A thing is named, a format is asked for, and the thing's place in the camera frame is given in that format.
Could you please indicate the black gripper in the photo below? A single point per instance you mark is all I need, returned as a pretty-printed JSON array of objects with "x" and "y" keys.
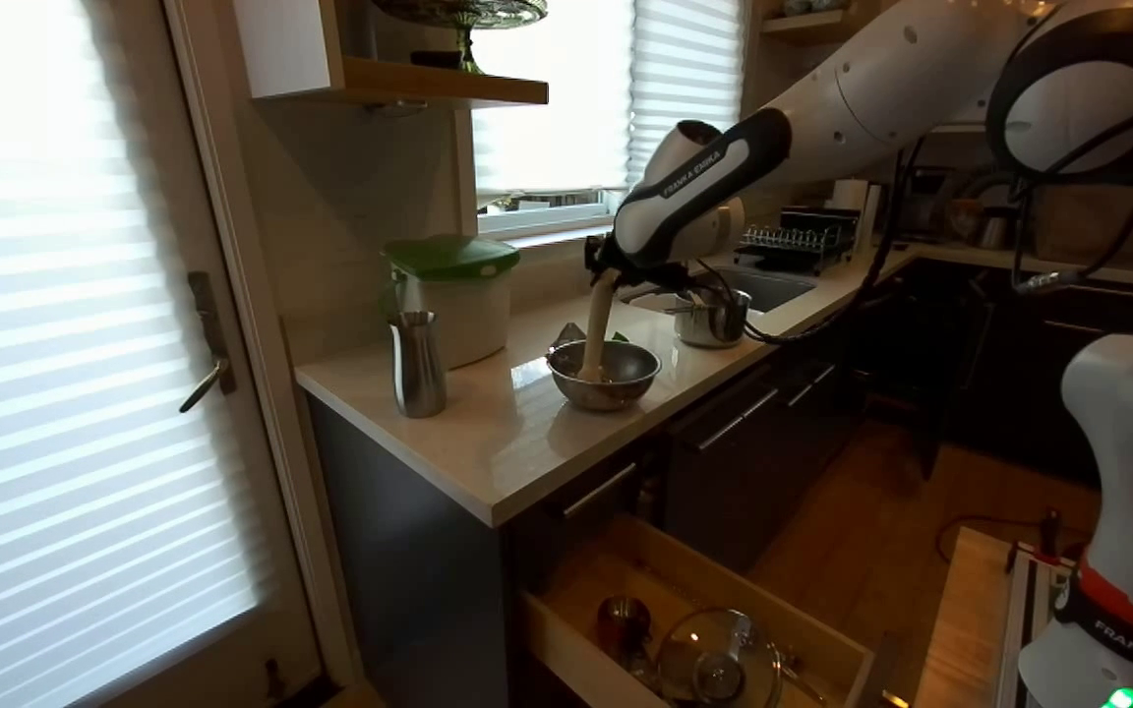
[{"x": 612, "y": 267}]

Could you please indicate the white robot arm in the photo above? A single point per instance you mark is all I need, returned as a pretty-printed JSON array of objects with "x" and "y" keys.
[{"x": 1053, "y": 96}]

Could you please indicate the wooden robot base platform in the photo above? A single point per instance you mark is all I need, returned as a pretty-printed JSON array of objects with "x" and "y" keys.
[{"x": 991, "y": 602}]

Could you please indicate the open wooden top drawer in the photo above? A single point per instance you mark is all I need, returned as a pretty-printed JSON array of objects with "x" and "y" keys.
[{"x": 623, "y": 615}]

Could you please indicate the small steel mixing bowl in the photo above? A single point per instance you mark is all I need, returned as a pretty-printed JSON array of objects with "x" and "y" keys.
[{"x": 620, "y": 379}]

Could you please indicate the large steel pot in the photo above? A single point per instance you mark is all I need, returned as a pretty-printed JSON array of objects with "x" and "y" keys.
[{"x": 715, "y": 318}]

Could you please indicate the white bin with green lid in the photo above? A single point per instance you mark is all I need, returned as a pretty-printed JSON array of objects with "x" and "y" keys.
[{"x": 464, "y": 284}]

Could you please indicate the steel cylindrical canister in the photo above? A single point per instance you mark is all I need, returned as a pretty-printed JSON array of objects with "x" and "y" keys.
[{"x": 414, "y": 362}]

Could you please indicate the glass pot lid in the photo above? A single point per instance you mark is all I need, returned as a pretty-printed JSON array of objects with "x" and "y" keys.
[{"x": 717, "y": 659}]

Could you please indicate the wooden wall shelf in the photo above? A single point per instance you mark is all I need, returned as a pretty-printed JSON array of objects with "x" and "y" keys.
[{"x": 319, "y": 48}]

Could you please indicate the door lever handle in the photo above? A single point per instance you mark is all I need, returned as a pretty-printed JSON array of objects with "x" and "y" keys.
[{"x": 218, "y": 370}]

